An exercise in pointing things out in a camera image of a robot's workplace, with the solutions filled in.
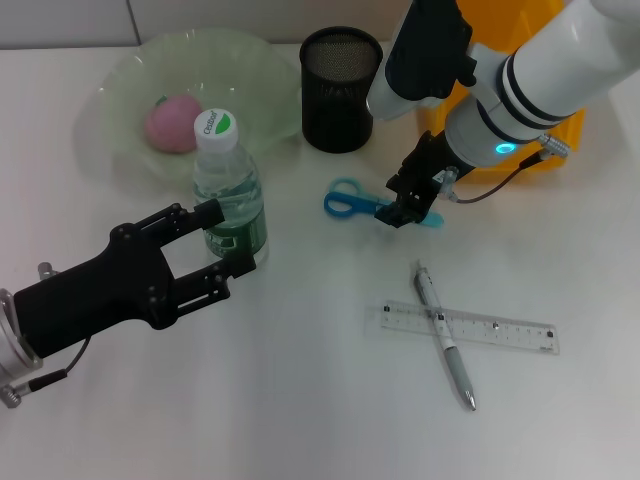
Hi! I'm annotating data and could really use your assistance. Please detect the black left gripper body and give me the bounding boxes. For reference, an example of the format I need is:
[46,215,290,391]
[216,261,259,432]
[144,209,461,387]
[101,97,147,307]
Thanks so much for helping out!
[13,222,176,359]

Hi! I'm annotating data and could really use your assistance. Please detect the green glass fruit plate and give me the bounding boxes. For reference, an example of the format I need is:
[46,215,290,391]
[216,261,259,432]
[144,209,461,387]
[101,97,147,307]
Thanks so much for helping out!
[74,29,304,194]

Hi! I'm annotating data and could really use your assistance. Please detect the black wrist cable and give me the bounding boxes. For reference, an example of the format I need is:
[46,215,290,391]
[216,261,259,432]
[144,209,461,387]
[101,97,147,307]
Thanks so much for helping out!
[0,337,95,410]
[438,132,571,205]

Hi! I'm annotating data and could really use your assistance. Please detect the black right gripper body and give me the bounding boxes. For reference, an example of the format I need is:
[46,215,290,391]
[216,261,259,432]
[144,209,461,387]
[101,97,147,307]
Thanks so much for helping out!
[386,131,471,201]

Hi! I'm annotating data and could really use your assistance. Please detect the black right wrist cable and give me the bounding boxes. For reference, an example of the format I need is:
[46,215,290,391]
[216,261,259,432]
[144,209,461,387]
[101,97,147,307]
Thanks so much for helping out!
[438,132,571,205]

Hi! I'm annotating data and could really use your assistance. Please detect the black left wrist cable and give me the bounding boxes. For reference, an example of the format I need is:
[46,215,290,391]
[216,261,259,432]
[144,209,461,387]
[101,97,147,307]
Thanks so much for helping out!
[0,337,95,410]

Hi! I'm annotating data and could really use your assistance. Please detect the grey white ballpoint pen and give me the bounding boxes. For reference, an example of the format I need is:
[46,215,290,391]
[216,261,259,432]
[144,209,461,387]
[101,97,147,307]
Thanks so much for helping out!
[412,258,477,413]

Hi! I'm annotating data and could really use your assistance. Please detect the clear plastic ruler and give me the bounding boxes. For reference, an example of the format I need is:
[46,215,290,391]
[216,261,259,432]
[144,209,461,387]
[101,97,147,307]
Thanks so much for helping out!
[365,299,560,355]

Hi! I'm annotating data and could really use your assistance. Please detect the pink toy peach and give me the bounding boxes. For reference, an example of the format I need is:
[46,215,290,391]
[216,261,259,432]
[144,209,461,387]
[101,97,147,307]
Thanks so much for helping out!
[144,94,204,155]

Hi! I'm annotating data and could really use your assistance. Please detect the blue scissors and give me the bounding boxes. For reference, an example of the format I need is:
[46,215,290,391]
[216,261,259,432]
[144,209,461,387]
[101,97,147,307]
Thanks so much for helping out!
[323,177,445,232]

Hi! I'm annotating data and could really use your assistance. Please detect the clear water bottle green label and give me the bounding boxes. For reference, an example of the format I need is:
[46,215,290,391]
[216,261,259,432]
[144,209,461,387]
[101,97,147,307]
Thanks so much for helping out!
[192,109,268,264]

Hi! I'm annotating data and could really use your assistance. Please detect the yellow plastic bin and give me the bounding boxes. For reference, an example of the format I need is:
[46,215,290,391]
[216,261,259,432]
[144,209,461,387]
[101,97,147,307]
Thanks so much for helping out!
[417,0,587,185]

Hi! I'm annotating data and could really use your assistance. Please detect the black mesh pen holder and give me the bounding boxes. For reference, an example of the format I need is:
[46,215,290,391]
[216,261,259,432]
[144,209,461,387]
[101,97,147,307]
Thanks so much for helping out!
[298,25,384,154]

